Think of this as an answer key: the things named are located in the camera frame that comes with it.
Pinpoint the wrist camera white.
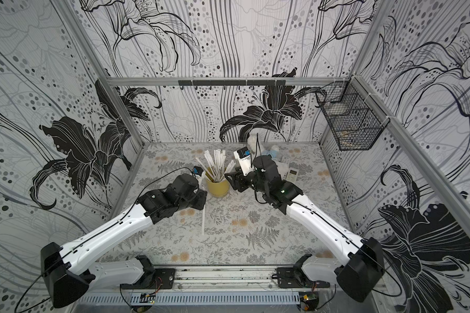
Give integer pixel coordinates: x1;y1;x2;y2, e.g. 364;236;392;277
193;166;204;177
234;147;253;176

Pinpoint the white slotted cable duct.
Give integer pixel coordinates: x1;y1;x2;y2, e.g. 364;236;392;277
78;291;300;306

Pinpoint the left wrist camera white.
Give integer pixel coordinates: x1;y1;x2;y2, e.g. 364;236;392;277
193;166;204;177

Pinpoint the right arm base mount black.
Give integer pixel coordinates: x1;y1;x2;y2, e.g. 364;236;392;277
271;254;331;291

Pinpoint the white remote control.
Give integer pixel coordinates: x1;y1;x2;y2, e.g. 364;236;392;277
285;168;298;183

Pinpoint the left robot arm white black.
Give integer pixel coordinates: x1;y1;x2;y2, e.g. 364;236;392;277
40;173;207;309

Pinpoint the horizontal aluminium back bar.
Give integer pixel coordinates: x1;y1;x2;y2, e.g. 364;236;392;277
107;77;349;86

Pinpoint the aluminium frame post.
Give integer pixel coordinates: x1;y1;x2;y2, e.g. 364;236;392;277
50;1;145;150

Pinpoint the yellow metal cup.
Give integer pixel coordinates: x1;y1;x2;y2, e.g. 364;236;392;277
206;175;230;198

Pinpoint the white plush bunny toy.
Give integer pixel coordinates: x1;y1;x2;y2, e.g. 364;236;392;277
245;134;291;179

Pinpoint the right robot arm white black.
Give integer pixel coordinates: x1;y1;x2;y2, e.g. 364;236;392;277
225;151;386;303

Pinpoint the bundle of wrapped straws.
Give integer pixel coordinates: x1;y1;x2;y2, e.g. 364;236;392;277
195;149;236;183

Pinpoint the black wire basket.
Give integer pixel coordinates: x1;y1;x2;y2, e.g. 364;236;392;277
315;80;385;151

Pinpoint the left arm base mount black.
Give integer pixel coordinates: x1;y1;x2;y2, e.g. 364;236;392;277
120;255;176;290

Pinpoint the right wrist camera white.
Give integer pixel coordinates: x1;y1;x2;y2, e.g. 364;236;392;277
234;147;253;176

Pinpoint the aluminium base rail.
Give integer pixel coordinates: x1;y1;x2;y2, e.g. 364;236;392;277
148;265;377;291

